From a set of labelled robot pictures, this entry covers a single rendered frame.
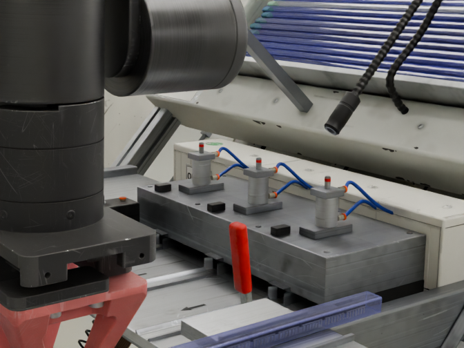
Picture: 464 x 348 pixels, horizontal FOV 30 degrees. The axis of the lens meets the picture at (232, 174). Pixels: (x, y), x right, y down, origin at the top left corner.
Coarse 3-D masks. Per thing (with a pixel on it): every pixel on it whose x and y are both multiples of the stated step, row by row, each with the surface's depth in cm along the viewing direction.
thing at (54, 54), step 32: (0, 0) 35; (32, 0) 35; (64, 0) 35; (96, 0) 37; (128, 0) 39; (0, 32) 35; (32, 32) 35; (64, 32) 36; (96, 32) 37; (128, 32) 39; (0, 64) 36; (32, 64) 36; (64, 64) 36; (96, 64) 37; (128, 64) 40; (0, 96) 36; (32, 96) 36; (64, 96) 36; (96, 96) 38
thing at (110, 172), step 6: (108, 168) 137; (114, 168) 137; (120, 168) 138; (126, 168) 138; (132, 168) 139; (108, 174) 137; (114, 174) 137; (120, 174) 138; (126, 174) 138; (132, 174) 139
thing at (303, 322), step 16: (320, 304) 54; (336, 304) 55; (352, 304) 55; (368, 304) 56; (272, 320) 52; (288, 320) 52; (304, 320) 52; (320, 320) 53; (336, 320) 54; (352, 320) 55; (208, 336) 49; (224, 336) 49; (240, 336) 49; (256, 336) 50; (272, 336) 51; (288, 336) 51
